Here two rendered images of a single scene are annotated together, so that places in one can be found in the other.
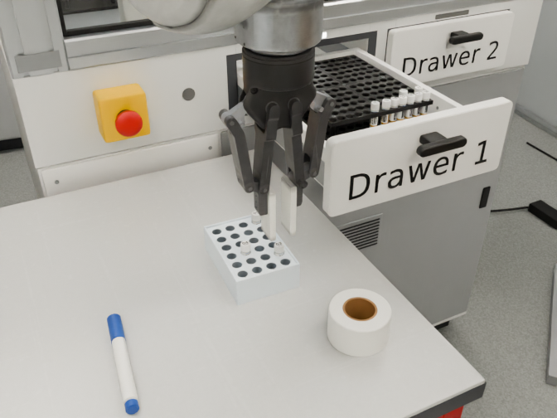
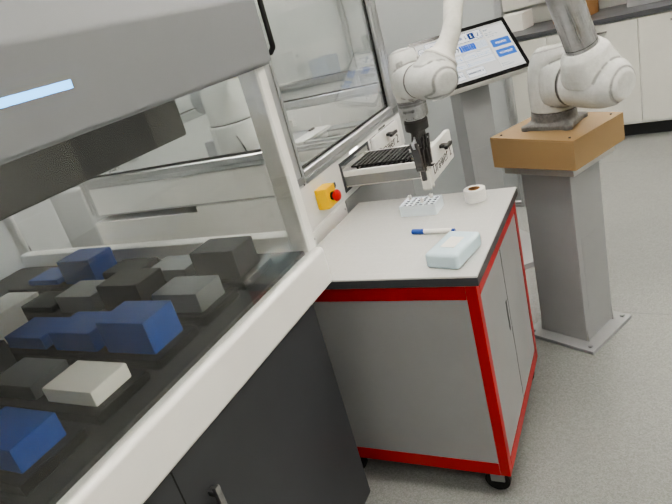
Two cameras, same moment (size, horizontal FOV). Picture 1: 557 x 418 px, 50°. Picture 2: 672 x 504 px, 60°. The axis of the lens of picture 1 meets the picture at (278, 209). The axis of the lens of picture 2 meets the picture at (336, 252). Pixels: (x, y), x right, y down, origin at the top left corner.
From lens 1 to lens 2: 1.50 m
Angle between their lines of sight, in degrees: 32
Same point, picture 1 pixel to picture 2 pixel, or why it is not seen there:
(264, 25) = (420, 108)
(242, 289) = (435, 207)
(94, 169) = (321, 229)
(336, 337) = (475, 198)
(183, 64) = (330, 171)
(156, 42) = (321, 164)
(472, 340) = not seen: hidden behind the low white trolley
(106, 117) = (328, 196)
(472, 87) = not seen: hidden behind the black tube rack
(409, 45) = (378, 142)
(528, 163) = not seen: hidden behind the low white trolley
